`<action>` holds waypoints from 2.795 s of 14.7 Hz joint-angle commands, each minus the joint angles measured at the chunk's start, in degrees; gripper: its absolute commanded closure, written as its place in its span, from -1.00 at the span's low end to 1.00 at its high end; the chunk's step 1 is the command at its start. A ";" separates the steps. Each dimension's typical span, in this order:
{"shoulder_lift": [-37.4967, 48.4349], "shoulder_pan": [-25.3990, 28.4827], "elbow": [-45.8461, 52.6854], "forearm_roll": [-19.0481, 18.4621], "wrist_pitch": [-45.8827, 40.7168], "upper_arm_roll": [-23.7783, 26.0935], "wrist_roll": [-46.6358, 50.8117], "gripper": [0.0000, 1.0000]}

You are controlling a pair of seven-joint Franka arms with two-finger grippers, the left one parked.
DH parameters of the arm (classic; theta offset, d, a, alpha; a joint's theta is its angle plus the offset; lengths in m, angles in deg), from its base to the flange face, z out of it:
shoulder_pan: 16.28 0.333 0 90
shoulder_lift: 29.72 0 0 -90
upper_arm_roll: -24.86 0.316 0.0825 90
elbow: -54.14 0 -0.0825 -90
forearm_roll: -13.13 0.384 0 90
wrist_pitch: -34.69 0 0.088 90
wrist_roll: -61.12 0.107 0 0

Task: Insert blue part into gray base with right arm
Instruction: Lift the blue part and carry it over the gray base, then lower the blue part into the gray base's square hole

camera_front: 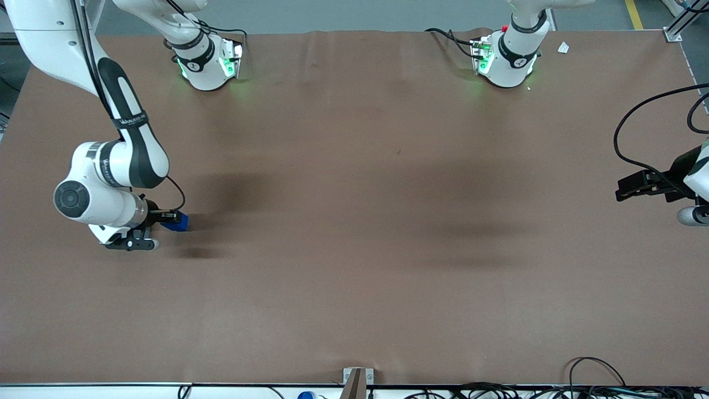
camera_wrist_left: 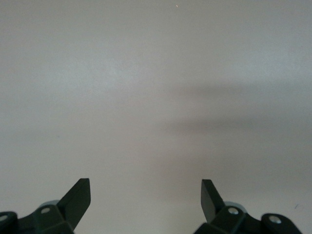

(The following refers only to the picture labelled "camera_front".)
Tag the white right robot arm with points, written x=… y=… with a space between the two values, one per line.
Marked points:
x=111 y=208

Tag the brown paper table cover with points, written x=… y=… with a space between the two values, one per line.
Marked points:
x=354 y=221

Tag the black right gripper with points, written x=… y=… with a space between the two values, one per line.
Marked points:
x=152 y=215

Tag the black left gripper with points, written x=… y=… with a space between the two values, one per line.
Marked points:
x=679 y=168

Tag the aluminium frame rail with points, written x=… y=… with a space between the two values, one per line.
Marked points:
x=95 y=16

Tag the white paper scrap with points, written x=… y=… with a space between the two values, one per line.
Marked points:
x=563 y=47

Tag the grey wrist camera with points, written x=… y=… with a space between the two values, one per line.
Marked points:
x=133 y=244
x=692 y=216

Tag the aluminium corner frame profile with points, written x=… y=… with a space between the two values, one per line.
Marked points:
x=673 y=34

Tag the metal mounting bracket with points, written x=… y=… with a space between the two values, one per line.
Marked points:
x=348 y=376

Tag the blue plastic part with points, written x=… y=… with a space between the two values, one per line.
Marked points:
x=181 y=226

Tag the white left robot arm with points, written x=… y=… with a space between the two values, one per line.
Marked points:
x=509 y=64

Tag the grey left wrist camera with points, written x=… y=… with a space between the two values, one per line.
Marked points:
x=692 y=216

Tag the blue round cap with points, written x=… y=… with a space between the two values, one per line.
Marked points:
x=306 y=395

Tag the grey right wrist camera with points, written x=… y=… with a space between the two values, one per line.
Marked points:
x=133 y=244

